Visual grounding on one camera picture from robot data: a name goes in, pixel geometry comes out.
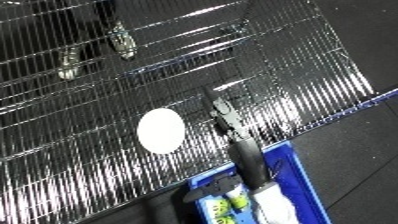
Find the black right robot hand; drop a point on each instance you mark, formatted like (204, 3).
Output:
(247, 156)

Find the white paper cup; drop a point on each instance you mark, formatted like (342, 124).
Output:
(160, 131)

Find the pale right robot arm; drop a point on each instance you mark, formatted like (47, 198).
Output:
(275, 206)

